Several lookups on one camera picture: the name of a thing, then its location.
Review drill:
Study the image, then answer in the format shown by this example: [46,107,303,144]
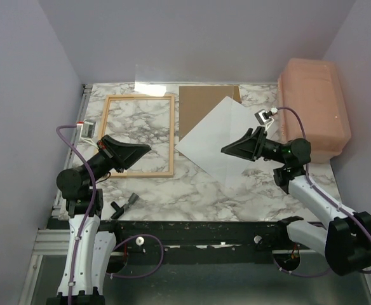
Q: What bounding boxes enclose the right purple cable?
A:
[272,107,371,278]

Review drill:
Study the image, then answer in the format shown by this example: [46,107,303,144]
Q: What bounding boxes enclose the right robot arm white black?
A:
[221,126,371,276]

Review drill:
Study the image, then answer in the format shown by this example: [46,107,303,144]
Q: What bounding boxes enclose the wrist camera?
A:
[77,120,96,140]
[255,107,278,130]

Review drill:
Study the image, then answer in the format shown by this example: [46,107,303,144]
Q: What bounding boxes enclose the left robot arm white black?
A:
[46,135,151,304]

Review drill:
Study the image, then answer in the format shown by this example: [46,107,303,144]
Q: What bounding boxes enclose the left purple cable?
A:
[55,124,165,305]

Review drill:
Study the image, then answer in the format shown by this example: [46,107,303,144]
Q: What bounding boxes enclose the aluminium extrusion rail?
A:
[32,229,70,255]

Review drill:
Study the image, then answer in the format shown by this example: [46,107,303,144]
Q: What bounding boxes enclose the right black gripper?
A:
[221,126,288,165]

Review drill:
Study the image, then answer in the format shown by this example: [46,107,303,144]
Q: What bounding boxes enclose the black T-handle tool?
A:
[110,193,139,220]

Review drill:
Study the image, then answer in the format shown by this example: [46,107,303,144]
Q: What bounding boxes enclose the brown cardboard backing board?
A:
[179,85,241,141]

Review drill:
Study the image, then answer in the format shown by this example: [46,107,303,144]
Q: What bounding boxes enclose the translucent pink plastic box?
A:
[278,58,351,163]

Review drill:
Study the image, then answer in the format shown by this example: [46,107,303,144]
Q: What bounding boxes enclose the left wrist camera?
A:
[77,120,96,140]

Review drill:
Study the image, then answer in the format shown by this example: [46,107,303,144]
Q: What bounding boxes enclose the purple cable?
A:
[272,107,371,278]
[55,124,165,305]

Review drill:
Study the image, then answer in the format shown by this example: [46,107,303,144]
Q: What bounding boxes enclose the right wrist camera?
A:
[255,107,278,130]

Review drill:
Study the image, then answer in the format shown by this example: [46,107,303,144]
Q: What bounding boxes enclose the black mounting base rail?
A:
[100,220,293,266]

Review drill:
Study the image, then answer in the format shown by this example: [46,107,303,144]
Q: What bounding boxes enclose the white photo paper sheet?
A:
[175,97,259,188]

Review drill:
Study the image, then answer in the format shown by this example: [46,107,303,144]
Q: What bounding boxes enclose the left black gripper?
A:
[83,133,151,184]

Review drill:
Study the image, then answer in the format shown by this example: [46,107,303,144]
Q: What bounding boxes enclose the light wooden picture frame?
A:
[98,94,175,178]

